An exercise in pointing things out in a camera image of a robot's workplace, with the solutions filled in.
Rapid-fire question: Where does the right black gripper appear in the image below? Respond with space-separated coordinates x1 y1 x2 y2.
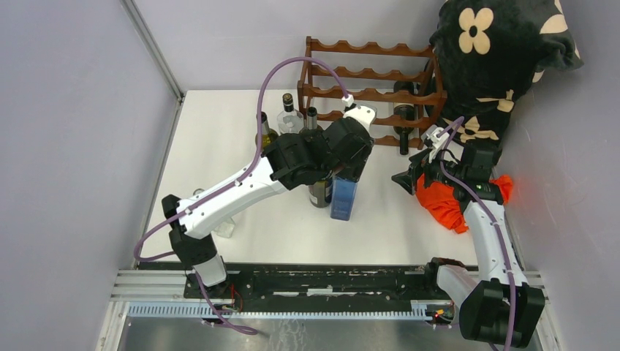
391 145 466 195

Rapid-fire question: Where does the blue square bottle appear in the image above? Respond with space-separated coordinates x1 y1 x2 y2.
330 177 358 221

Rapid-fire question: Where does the green wine bottle white label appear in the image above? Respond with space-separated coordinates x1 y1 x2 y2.
393 81 417 156

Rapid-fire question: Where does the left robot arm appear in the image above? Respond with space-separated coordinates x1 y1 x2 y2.
162 116 374 298

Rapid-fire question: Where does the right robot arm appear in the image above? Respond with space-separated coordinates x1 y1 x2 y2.
391 142 545 349

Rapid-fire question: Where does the green wine bottle front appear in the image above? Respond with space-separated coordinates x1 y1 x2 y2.
309 178 333 208

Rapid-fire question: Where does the green wine bottle middle back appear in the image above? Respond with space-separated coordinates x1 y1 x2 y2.
303 107 321 130

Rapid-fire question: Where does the clear bottle black cap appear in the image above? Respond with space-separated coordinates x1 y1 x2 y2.
277 93 304 134

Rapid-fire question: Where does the green wine bottle far left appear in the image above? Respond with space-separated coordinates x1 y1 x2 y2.
255 112 279 150

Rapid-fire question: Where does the brown wooden wine rack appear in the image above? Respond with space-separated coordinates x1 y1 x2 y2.
297 36 447 149

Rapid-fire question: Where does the clear empty lying bottle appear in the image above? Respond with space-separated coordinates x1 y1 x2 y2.
187 192 235 239

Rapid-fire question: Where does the orange cloth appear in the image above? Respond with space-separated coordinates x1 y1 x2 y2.
415 174 514 234

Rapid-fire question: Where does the black floral blanket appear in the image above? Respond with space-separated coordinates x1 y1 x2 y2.
429 0 583 146

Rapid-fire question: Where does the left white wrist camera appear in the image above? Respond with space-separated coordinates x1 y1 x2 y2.
341 94 377 132

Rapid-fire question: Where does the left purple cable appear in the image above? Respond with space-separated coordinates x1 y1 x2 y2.
133 57 351 336

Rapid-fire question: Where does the black mounting rail base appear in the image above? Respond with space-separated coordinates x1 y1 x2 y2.
204 263 455 324

